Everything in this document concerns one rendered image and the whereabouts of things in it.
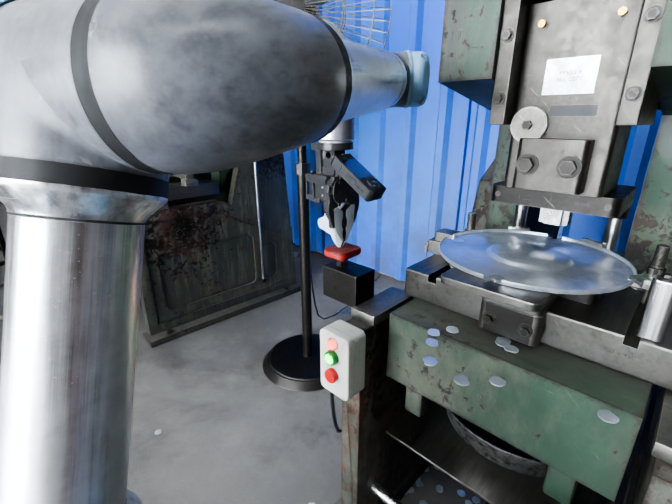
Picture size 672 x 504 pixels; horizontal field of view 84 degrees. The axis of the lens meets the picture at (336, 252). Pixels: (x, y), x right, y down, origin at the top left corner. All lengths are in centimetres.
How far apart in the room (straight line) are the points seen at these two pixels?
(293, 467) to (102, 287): 108
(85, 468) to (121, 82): 26
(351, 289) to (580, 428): 42
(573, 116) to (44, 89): 65
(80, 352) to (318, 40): 26
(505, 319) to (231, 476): 94
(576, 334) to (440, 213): 157
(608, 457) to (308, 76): 61
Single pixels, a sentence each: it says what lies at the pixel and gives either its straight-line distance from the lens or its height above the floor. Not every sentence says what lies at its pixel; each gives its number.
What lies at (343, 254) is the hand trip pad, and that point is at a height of 74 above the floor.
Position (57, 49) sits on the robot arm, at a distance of 28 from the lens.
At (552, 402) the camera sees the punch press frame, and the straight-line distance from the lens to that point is 66.
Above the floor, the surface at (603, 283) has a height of 78.
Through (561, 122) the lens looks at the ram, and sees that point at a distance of 71.
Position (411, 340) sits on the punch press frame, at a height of 61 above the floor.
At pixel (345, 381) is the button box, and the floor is 54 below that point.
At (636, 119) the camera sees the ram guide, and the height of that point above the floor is 100.
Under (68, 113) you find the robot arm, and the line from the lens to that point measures 28.
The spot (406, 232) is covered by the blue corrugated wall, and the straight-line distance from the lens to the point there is 233.
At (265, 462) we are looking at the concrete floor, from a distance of 134.
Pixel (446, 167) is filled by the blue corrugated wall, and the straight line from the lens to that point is 215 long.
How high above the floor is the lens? 100
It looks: 20 degrees down
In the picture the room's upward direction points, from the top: straight up
